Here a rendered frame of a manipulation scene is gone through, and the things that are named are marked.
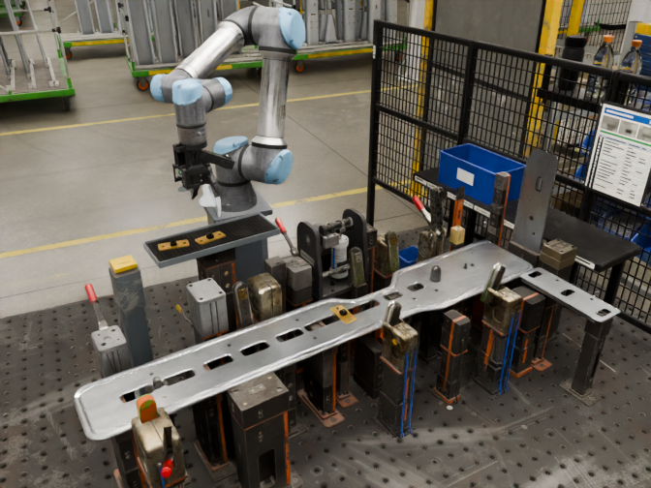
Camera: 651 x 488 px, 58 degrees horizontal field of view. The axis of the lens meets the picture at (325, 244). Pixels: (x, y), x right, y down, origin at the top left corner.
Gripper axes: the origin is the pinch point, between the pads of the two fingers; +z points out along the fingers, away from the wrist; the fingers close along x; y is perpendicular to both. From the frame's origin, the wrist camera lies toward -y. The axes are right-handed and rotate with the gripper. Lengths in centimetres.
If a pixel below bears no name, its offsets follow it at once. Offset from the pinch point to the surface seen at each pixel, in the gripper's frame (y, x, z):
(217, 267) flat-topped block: 0.6, 3.2, 17.9
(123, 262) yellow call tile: 25.1, -2.6, 9.6
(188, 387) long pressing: 28, 35, 26
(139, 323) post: 24.6, -0.3, 28.7
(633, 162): -118, 62, -3
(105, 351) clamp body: 39.6, 16.5, 20.3
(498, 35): -244, -83, -9
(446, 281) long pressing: -55, 43, 26
